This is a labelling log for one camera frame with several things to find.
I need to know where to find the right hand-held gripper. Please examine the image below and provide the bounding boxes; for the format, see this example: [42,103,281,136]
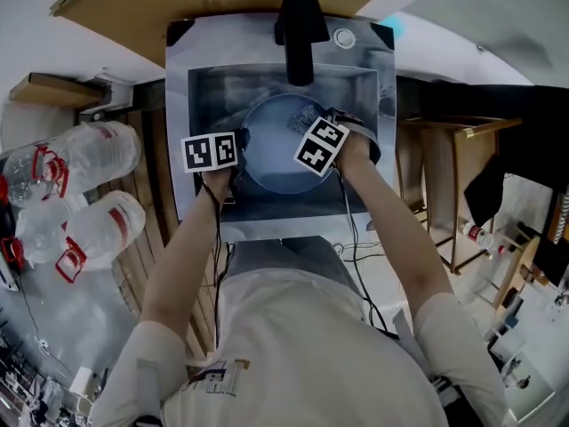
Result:
[293,109,381,177]

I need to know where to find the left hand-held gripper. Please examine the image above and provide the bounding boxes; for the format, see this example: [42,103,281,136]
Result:
[180,127,252,173]

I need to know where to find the blue scrubbing cloth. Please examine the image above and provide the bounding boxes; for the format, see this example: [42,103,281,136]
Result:
[286,104,324,135]

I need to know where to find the pale blue large plate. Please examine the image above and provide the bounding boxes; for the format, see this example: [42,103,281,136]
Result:
[239,93,339,195]

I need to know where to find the person's right forearm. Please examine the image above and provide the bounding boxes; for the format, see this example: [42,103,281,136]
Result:
[335,126,454,328]

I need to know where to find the person's left forearm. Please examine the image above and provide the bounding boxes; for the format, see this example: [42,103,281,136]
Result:
[141,169,239,342]

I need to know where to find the steel sink unit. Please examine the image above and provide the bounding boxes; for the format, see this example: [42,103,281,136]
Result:
[164,10,397,243]

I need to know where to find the wooden slat board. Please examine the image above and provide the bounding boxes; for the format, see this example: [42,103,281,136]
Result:
[95,109,232,355]

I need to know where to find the person's grey trousers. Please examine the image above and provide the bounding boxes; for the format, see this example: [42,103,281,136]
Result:
[221,236,364,294]

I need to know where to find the black faucet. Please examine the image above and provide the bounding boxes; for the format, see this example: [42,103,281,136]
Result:
[274,0,331,86]

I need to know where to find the wooden chair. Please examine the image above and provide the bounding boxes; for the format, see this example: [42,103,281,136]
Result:
[395,117,524,276]

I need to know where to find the blue bowl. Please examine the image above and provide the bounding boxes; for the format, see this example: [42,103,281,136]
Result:
[384,13,408,37]

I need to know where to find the large brown cardboard sheet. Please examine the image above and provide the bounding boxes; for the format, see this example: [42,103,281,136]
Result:
[48,0,405,68]

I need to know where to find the flat brown cardboard box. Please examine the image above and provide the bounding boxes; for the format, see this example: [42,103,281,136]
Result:
[8,72,108,110]

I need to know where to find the white low platform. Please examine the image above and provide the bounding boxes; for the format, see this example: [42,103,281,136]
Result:
[390,0,557,86]

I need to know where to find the small bottle red label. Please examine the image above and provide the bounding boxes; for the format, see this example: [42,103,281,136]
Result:
[461,220,508,257]

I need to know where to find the black cabinet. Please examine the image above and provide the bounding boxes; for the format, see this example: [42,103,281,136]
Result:
[395,76,569,229]

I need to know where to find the person's white shirt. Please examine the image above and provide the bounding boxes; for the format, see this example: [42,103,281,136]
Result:
[88,268,508,427]

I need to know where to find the wooden stool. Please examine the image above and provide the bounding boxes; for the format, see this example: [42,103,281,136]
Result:
[493,236,541,310]

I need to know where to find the small white box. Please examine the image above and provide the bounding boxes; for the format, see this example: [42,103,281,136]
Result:
[68,366,97,395]

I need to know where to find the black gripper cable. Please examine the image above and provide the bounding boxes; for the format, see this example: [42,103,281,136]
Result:
[340,171,401,340]
[202,184,236,356]

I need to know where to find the white floor cable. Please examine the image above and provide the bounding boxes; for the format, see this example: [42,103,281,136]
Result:
[333,241,383,264]

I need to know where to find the white plug with cable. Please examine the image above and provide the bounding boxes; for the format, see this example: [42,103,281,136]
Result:
[20,282,51,351]

